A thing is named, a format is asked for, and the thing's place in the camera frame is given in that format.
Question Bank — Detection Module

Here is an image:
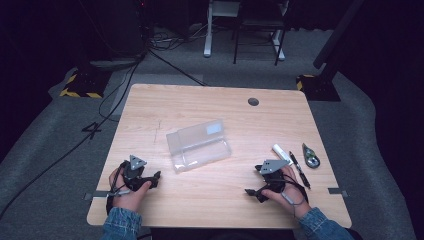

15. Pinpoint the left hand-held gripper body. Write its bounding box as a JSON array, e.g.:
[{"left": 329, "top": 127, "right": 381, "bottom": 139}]
[{"left": 121, "top": 154, "right": 152, "bottom": 193}]

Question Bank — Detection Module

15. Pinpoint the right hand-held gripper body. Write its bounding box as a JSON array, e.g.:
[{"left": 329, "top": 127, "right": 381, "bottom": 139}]
[{"left": 254, "top": 159, "right": 290, "bottom": 194}]

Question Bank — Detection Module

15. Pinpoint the white eraser stick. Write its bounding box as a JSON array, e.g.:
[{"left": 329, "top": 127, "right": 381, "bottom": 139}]
[{"left": 271, "top": 143, "right": 295, "bottom": 167}]

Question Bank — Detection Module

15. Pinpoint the black pen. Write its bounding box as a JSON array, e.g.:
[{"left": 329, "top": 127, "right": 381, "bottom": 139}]
[{"left": 288, "top": 150, "right": 312, "bottom": 190}]

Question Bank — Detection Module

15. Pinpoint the green correction tape dispenser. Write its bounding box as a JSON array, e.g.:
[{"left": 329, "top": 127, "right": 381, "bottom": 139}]
[{"left": 301, "top": 142, "right": 322, "bottom": 169}]

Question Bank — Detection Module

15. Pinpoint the clear plastic pencil case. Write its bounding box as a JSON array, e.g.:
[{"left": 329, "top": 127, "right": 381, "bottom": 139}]
[{"left": 165, "top": 118, "right": 233, "bottom": 174}]

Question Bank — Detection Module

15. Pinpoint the person's left hand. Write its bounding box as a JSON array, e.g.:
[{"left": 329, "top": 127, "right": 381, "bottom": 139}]
[{"left": 108, "top": 166, "right": 153, "bottom": 213}]

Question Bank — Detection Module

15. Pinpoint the person's right hand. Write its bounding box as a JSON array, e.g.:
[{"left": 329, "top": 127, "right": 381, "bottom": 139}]
[{"left": 261, "top": 165, "right": 313, "bottom": 220}]

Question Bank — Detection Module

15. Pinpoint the gray tape strip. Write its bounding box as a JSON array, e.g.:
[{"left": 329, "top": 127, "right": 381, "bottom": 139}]
[
  {"left": 327, "top": 187, "right": 349, "bottom": 198},
  {"left": 82, "top": 190, "right": 112, "bottom": 202}
]

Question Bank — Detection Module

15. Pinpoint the stand base with yellow stripes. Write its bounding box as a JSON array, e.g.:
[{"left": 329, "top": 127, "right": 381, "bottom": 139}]
[{"left": 59, "top": 67, "right": 108, "bottom": 100}]

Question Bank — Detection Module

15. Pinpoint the black equipment box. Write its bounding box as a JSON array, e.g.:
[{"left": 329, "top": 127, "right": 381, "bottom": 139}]
[{"left": 79, "top": 0, "right": 149, "bottom": 66}]

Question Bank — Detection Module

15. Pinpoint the white desk leg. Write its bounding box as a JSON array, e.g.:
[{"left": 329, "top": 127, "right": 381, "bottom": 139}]
[{"left": 202, "top": 0, "right": 242, "bottom": 59}]

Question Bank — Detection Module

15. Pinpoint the black metal chair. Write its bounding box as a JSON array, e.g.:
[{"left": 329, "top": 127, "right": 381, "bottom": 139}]
[{"left": 232, "top": 0, "right": 290, "bottom": 67}]

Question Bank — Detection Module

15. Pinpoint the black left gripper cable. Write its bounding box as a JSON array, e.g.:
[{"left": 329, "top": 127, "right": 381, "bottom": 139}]
[{"left": 105, "top": 160, "right": 132, "bottom": 215}]

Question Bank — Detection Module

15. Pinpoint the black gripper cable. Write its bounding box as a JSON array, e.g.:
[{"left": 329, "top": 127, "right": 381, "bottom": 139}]
[
  {"left": 280, "top": 174, "right": 310, "bottom": 218},
  {"left": 105, "top": 160, "right": 132, "bottom": 215}
]

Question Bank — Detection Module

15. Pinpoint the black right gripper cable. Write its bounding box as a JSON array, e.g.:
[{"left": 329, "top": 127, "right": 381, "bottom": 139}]
[{"left": 280, "top": 174, "right": 310, "bottom": 218}]

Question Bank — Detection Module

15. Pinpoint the long black floor cable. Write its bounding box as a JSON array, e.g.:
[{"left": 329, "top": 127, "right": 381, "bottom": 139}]
[{"left": 0, "top": 49, "right": 148, "bottom": 222}]

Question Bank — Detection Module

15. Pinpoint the black stand with slanted post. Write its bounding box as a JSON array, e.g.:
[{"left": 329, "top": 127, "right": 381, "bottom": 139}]
[{"left": 295, "top": 0, "right": 365, "bottom": 102}]

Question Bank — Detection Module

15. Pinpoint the tangle of floor cables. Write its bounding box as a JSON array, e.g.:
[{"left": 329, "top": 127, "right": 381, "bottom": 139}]
[{"left": 146, "top": 24, "right": 209, "bottom": 53}]

